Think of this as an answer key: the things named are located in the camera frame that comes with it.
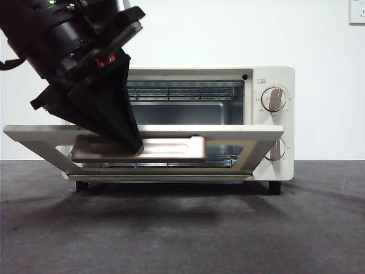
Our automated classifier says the glass oven door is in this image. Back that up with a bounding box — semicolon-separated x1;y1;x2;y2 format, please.
3;124;285;182

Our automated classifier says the white wall socket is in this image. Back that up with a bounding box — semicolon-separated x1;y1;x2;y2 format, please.
349;0;365;26

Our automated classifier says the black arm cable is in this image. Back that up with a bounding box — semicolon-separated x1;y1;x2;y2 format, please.
0;58;28;71

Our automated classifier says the oven timer knob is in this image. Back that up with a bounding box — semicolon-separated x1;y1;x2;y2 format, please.
265;139;286;161

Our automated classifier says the white Toshiba toaster oven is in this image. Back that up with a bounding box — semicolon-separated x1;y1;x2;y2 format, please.
61;65;296;196

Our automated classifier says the oven temperature knob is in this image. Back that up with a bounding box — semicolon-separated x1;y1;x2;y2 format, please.
261;87;287;112

